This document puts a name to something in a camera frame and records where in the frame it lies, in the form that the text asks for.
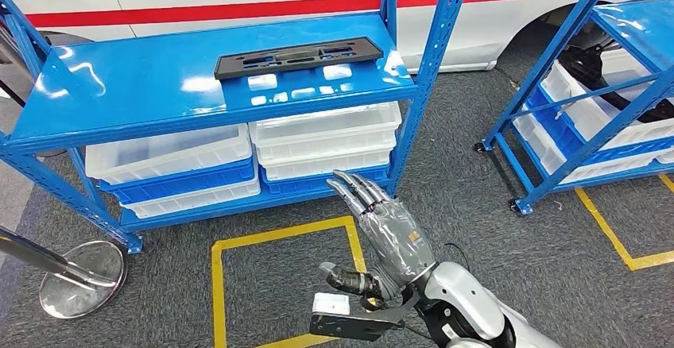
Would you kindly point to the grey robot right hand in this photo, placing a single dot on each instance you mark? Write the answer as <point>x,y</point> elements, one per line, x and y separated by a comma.
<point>395,240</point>

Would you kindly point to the yellow floor tape marking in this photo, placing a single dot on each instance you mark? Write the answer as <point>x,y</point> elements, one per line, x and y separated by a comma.
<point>217,303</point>
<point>605,229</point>

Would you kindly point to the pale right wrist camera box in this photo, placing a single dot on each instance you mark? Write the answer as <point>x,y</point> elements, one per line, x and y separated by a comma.
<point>330,303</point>

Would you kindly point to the chrome stanchion post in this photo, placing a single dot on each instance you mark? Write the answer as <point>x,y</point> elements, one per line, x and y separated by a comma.
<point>84,288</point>

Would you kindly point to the blue shelf rack with casters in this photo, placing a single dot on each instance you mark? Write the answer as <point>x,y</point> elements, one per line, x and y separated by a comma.
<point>642,24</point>

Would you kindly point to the black curved plastic part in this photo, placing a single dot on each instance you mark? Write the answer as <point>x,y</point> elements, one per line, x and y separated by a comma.
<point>582,66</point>

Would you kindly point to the blue metal shelf rack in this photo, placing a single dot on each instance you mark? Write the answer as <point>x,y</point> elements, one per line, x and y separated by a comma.
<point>131,82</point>

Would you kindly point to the black plastic panel part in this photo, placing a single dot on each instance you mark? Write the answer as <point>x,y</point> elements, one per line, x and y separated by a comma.
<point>226,69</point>

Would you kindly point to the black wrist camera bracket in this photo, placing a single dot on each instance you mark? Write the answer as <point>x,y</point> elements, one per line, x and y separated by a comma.
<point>347,327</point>

